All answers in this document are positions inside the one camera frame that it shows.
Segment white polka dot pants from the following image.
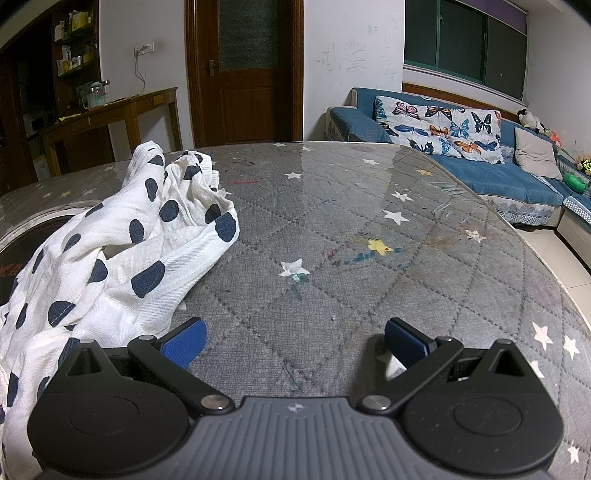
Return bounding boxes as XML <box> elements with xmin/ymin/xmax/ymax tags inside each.
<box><xmin>0</xmin><ymin>142</ymin><xmax>241</xmax><ymax>480</ymax></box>

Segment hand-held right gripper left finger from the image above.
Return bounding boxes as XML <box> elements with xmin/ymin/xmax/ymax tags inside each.
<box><xmin>58</xmin><ymin>318</ymin><xmax>236</xmax><ymax>415</ymax></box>

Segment green framed window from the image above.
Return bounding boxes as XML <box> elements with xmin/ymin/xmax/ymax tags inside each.
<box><xmin>404</xmin><ymin>0</ymin><xmax>528</xmax><ymax>102</ymax></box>

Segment black and white plush toy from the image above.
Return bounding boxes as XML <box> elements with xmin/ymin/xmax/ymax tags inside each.
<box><xmin>517</xmin><ymin>109</ymin><xmax>546</xmax><ymax>132</ymax></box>

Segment grey star quilted table cover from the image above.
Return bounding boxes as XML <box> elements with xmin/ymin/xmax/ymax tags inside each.
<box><xmin>0</xmin><ymin>141</ymin><xmax>591</xmax><ymax>480</ymax></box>

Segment butterfly print blanket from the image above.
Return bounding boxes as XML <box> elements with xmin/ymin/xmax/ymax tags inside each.
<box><xmin>374</xmin><ymin>95</ymin><xmax>505</xmax><ymax>164</ymax></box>

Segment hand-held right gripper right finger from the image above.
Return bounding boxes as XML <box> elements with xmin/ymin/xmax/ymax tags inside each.
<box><xmin>358</xmin><ymin>318</ymin><xmax>539</xmax><ymax>415</ymax></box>

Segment grey cushion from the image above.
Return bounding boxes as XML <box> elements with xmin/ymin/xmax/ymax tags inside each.
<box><xmin>514</xmin><ymin>127</ymin><xmax>564</xmax><ymax>181</ymax></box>

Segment brown wooden door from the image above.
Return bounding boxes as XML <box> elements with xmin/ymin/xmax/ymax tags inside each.
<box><xmin>185</xmin><ymin>0</ymin><xmax>304</xmax><ymax>148</ymax></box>

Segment white cable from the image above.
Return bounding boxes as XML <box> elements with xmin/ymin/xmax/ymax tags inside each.
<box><xmin>134</xmin><ymin>51</ymin><xmax>147</xmax><ymax>97</ymax></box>

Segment blue sofa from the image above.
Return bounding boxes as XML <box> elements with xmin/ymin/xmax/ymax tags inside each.
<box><xmin>325</xmin><ymin>87</ymin><xmax>591</xmax><ymax>264</ymax></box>

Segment dark wooden shelf cabinet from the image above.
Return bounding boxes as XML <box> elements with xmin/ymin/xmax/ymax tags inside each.
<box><xmin>0</xmin><ymin>0</ymin><xmax>114</xmax><ymax>185</ymax></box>

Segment wooden side table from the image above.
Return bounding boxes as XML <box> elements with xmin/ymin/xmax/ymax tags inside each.
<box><xmin>41</xmin><ymin>88</ymin><xmax>182</xmax><ymax>176</ymax></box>

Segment glass pitcher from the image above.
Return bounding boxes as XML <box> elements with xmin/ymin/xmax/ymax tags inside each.
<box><xmin>81</xmin><ymin>83</ymin><xmax>103</xmax><ymax>110</ymax></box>

